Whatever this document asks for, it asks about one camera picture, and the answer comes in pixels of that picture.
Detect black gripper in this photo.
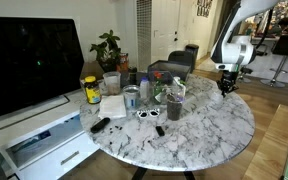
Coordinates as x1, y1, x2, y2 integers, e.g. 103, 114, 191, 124
217, 70, 240, 99

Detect clear measuring cup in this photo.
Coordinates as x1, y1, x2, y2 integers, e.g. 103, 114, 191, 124
166, 91, 186, 104

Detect clear cup dark contents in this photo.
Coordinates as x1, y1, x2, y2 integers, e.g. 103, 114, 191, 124
165, 93, 185, 122

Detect clear cup brown contents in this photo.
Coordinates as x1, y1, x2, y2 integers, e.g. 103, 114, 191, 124
102, 71, 122, 97

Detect beige floor rug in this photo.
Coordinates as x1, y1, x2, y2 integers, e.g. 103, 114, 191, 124
196, 56, 218, 74

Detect black trash can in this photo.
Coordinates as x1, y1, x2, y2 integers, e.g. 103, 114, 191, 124
184, 43, 200, 64

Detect clear container with flower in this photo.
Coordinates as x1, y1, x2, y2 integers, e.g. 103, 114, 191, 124
150, 70, 173, 105

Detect light wooden bench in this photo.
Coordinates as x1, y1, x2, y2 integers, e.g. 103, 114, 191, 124
241, 103, 288, 180

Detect small black rectangular object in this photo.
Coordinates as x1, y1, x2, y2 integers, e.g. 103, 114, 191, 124
154, 125, 166, 137

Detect white framed sunglasses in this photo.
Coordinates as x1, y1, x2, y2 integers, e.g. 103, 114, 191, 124
136, 107, 161, 120

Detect white bottle blue cap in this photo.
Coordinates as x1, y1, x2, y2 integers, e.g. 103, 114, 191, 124
139, 76, 151, 101

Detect colourful cluttered shelf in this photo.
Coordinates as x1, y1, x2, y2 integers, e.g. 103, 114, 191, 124
247, 0, 288, 36

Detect dark pepper grinder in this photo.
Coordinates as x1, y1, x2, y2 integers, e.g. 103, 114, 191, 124
127, 66, 139, 86

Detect orange snack box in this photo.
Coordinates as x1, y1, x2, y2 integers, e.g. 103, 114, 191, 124
116, 52, 130, 73

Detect white folded napkin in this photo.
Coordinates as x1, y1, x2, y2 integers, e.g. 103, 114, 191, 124
97, 94, 128, 120

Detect scattered dark beans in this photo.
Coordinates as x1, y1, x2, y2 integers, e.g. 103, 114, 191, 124
109, 125, 124, 133

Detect black table base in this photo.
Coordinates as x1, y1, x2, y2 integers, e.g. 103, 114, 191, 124
130, 166, 197, 180

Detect green potted plant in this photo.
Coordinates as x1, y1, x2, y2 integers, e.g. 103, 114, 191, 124
89, 29, 123, 73

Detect black oblong remote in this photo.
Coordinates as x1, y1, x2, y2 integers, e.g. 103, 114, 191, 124
89, 116, 112, 135

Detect vitamin bottle yellow lid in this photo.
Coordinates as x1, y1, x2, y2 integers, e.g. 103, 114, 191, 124
83, 75, 103, 105

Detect brown side table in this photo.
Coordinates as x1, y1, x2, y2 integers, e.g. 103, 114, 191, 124
79, 61, 106, 81

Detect white media cabinet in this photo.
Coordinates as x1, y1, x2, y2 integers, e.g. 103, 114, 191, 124
0, 89, 102, 180

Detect grey media device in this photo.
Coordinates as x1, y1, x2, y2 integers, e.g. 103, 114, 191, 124
5, 115, 85, 168

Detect black flat screen television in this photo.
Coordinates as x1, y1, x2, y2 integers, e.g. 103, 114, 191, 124
0, 16, 85, 123

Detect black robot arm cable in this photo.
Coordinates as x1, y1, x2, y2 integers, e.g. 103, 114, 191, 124
256, 7, 276, 52

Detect wall picture collage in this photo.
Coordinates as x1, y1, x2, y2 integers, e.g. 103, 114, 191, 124
196, 0, 214, 19

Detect metal drawer handle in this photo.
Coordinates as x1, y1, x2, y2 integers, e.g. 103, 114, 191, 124
60, 150, 81, 166

